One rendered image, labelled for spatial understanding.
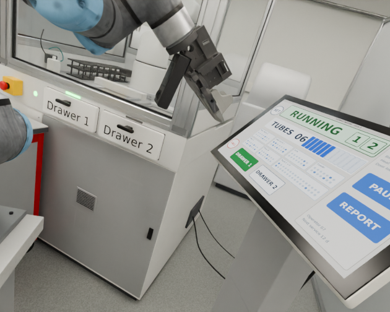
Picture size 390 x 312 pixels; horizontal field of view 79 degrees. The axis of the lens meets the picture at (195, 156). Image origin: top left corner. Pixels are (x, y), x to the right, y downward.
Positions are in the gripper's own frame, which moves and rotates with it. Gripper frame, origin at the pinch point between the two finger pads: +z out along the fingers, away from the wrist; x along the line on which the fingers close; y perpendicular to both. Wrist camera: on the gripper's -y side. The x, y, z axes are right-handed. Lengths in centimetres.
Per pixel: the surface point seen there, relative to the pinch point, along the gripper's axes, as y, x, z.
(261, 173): 0.8, -8.4, 14.7
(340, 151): 15.7, -17.6, 14.8
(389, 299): 21, -15, 120
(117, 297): -87, 35, 67
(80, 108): -37, 58, -13
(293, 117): 18.9, 1.6, 14.8
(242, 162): -0.6, -0.8, 14.7
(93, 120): -35, 53, -7
